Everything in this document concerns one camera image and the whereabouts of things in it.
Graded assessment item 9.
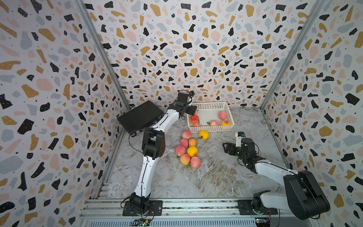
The yellow pink peach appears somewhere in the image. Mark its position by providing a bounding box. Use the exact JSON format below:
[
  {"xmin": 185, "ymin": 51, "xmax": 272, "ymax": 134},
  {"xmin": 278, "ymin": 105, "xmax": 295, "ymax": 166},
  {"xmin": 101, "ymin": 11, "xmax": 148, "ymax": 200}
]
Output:
[{"xmin": 220, "ymin": 120, "xmax": 231, "ymax": 126}]

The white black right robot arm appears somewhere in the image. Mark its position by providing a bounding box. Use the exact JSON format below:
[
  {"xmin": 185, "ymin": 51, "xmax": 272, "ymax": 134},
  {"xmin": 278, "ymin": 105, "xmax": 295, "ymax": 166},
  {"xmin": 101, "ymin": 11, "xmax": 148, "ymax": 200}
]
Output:
[{"xmin": 222, "ymin": 134, "xmax": 330, "ymax": 220}]

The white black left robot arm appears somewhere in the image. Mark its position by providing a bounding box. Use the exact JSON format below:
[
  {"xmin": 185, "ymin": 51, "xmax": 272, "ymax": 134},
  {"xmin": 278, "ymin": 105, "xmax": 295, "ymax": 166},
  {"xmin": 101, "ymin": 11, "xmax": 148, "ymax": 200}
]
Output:
[{"xmin": 130, "ymin": 101, "xmax": 197, "ymax": 214}]

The white perforated plastic basket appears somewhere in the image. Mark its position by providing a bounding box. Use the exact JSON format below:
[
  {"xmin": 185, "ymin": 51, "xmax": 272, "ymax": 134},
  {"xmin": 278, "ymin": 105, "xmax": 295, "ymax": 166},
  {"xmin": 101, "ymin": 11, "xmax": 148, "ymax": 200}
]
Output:
[{"xmin": 187, "ymin": 102, "xmax": 234, "ymax": 133}]

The orange wrinkled peach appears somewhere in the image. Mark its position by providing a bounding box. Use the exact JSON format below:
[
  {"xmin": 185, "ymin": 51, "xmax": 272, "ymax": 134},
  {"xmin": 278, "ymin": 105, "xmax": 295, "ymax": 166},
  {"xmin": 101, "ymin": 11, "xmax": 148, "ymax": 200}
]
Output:
[{"xmin": 188, "ymin": 138, "xmax": 197, "ymax": 147}]

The dark pink wrinkled peach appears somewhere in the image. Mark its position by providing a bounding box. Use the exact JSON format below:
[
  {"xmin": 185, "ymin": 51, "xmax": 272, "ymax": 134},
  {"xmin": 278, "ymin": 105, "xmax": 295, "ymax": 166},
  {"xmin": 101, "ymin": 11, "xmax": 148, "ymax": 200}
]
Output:
[{"xmin": 180, "ymin": 138, "xmax": 189, "ymax": 148}]

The orange pink front peach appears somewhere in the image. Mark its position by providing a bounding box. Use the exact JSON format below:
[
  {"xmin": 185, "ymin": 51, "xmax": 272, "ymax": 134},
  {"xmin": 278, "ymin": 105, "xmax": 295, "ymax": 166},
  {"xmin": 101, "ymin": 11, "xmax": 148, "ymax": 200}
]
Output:
[{"xmin": 180, "ymin": 154, "xmax": 191, "ymax": 166}]

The black ribbed metal case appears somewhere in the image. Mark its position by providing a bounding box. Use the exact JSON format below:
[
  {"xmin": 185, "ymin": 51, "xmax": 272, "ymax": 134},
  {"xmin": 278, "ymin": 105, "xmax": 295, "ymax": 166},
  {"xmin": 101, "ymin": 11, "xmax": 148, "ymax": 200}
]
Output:
[{"xmin": 117, "ymin": 101, "xmax": 164, "ymax": 137}]

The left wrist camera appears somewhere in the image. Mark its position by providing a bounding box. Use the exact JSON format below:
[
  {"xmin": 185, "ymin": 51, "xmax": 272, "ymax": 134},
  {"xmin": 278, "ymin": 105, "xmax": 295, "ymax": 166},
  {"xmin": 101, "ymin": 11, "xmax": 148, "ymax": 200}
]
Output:
[{"xmin": 175, "ymin": 90, "xmax": 195, "ymax": 107}]

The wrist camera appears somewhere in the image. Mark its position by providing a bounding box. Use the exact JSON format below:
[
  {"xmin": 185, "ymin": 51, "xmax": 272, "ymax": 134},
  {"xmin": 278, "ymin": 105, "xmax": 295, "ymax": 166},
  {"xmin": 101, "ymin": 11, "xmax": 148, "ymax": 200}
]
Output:
[
  {"xmin": 235, "ymin": 131, "xmax": 245, "ymax": 147},
  {"xmin": 175, "ymin": 90, "xmax": 195, "ymax": 107}
]

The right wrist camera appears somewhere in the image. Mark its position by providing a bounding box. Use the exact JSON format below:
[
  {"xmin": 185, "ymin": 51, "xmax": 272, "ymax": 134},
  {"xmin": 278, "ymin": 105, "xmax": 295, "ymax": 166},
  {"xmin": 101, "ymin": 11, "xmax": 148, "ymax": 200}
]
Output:
[{"xmin": 235, "ymin": 131, "xmax": 245, "ymax": 147}]

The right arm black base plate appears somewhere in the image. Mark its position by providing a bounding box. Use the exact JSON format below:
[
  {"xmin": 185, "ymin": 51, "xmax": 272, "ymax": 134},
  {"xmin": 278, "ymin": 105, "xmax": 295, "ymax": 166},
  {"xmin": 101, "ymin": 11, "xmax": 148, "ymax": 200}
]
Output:
[{"xmin": 237, "ymin": 198, "xmax": 278, "ymax": 215}]

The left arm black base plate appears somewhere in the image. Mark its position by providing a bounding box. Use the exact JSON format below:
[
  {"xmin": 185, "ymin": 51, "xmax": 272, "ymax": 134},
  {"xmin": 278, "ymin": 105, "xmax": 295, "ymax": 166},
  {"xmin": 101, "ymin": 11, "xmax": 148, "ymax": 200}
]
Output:
[{"xmin": 123, "ymin": 200, "xmax": 163, "ymax": 217}]

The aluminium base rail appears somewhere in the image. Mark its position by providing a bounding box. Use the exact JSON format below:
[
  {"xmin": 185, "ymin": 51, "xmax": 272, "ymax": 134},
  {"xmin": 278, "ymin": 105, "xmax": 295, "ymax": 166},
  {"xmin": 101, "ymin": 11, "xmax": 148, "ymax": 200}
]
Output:
[{"xmin": 78, "ymin": 198, "xmax": 324, "ymax": 227}]

